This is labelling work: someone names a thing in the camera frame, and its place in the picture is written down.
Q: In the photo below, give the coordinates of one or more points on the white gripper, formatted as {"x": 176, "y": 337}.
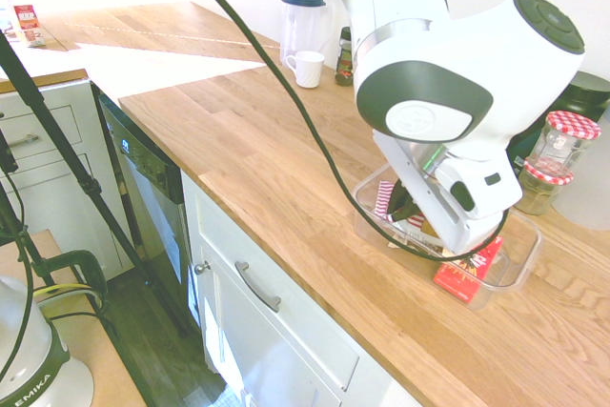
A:
{"x": 431, "y": 209}

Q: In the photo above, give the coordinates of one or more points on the red white striped chip bag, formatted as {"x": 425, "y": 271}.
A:
{"x": 382, "y": 198}

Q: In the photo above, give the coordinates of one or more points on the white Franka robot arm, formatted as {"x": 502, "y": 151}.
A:
{"x": 429, "y": 92}

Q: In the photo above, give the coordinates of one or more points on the clear plastic container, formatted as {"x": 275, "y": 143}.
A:
{"x": 524, "y": 254}

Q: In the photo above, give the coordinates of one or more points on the white printed snack packet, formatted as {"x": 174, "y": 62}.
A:
{"x": 420, "y": 238}

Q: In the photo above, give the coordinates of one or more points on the red Pocky snack box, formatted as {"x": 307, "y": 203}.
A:
{"x": 462, "y": 278}

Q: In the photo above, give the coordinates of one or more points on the filled jar red checkered lid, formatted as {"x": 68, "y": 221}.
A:
{"x": 538, "y": 192}

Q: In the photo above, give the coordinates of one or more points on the dark glass jar black lid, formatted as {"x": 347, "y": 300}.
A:
{"x": 344, "y": 68}

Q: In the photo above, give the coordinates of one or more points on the white ceramic mug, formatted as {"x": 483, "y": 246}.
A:
{"x": 310, "y": 71}

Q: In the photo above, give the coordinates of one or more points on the empty jar red checkered lid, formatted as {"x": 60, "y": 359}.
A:
{"x": 562, "y": 145}

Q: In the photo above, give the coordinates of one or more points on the white counter base cabinet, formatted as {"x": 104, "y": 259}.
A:
{"x": 286, "y": 331}

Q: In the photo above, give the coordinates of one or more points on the clear pitcher with blue lid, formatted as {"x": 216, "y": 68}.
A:
{"x": 300, "y": 26}

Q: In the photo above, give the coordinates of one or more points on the silver round cabinet knob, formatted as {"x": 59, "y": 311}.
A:
{"x": 202, "y": 267}

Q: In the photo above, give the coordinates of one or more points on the large black canister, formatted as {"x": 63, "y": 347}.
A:
{"x": 587, "y": 97}

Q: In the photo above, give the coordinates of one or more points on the stainless steel dishwasher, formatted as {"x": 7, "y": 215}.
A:
{"x": 152, "y": 197}

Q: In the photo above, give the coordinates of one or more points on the black table clamp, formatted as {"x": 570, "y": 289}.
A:
{"x": 81, "y": 259}

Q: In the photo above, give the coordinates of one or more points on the white drawer cabinet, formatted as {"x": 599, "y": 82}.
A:
{"x": 67, "y": 116}

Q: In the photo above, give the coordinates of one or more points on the red white carton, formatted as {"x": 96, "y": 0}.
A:
{"x": 29, "y": 26}

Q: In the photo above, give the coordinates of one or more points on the black camera tripod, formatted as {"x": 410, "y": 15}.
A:
{"x": 64, "y": 146}

